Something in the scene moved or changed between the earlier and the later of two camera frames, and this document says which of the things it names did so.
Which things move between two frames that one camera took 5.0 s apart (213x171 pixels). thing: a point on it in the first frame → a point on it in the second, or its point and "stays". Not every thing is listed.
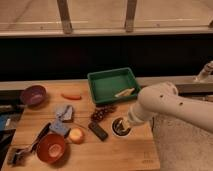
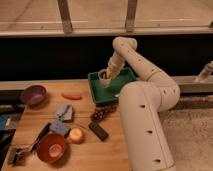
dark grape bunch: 101,110 stays
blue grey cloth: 66,114 stays
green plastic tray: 106,84 stays
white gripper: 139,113 → 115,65
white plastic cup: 121,126 → 104,78
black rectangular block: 98,131 stays
